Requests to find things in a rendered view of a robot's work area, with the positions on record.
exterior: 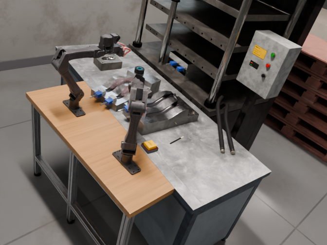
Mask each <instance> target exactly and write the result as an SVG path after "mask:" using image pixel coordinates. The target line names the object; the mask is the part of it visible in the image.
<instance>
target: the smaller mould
mask: <svg viewBox="0 0 327 245"><path fill-rule="evenodd" d="M93 63H94V64H95V65H96V66H97V67H98V68H99V70H100V71H104V70H116V69H121V68H122V61H121V60H120V59H119V58H118V57H117V56H116V55H115V54H109V55H104V56H101V57H100V58H94V59H93Z"/></svg>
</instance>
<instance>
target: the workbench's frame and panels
mask: <svg viewBox="0 0 327 245"><path fill-rule="evenodd" d="M69 71H70V73H71V75H72V77H73V78H74V80H75V81H76V82H81V81H84V80H83V79H82V78H81V76H80V75H79V74H78V73H77V72H76V71H75V69H74V68H73V67H72V66H71V65H70V63H69ZM270 173H271V172H270ZM270 173H268V174H266V175H264V176H262V177H260V178H258V179H256V180H254V181H252V182H250V183H248V184H246V185H244V186H242V187H240V188H238V189H236V190H234V191H232V192H230V193H228V194H226V195H224V196H222V197H220V198H218V199H216V200H214V201H212V202H210V203H208V204H206V205H204V206H202V207H200V208H198V209H196V210H192V209H191V208H190V207H189V205H188V204H187V203H186V202H185V201H184V199H183V198H182V197H181V196H180V195H179V193H178V192H177V191H176V190H175V189H174V191H173V193H172V194H170V195H169V196H167V197H165V198H164V199H162V200H160V201H159V202H157V203H155V204H154V205H152V206H150V207H149V208H147V209H145V210H144V211H142V212H140V213H138V214H136V215H135V218H134V224H135V225H136V227H137V228H138V230H139V231H140V233H141V234H142V236H143V237H144V239H145V240H146V242H147V243H148V245H213V244H215V243H216V242H218V241H220V240H222V241H225V240H226V239H227V238H228V237H229V235H230V233H231V231H232V230H233V228H234V226H235V225H236V223H237V221H238V220H239V218H240V216H241V214H242V213H243V211H244V209H245V208H246V206H247V204H248V203H249V201H250V199H251V198H252V196H253V194H254V192H255V191H256V189H257V187H258V185H259V183H260V182H261V180H262V179H263V178H265V177H267V176H269V175H270Z"/></svg>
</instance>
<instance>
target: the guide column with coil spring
mask: <svg viewBox="0 0 327 245"><path fill-rule="evenodd" d="M177 5H178V2H174V1H172V2H171V6H170V11H169V15H168V19H167V24H166V28H165V33H164V37H163V42H162V47H161V51H160V56H159V60H158V64H159V65H163V63H164V58H165V54H166V50H167V46H168V42H169V38H170V33H171V29H172V25H173V21H174V17H175V12H176V9H177Z"/></svg>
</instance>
